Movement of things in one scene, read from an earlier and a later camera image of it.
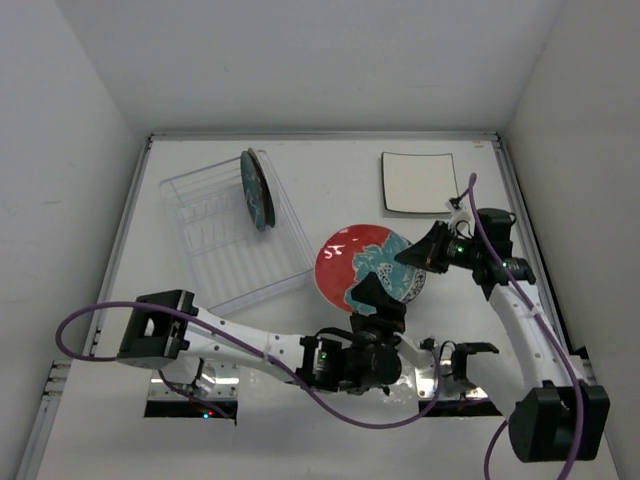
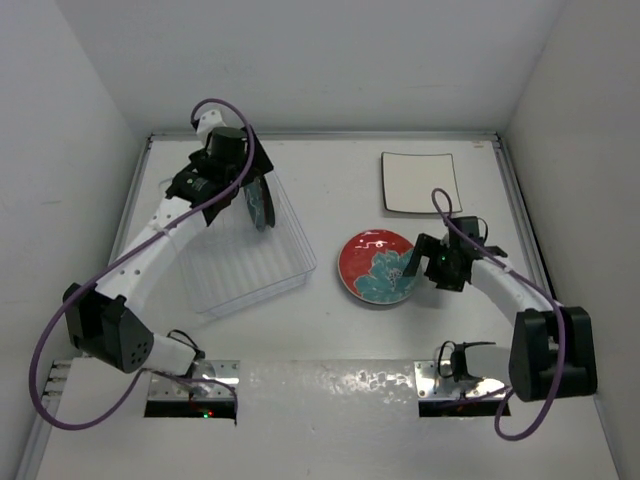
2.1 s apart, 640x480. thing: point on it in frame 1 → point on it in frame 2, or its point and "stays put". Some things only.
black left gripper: [388, 315] → [257, 168]
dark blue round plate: [253, 191] stays put
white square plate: [418, 182] stays put
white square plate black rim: [433, 205] stays put
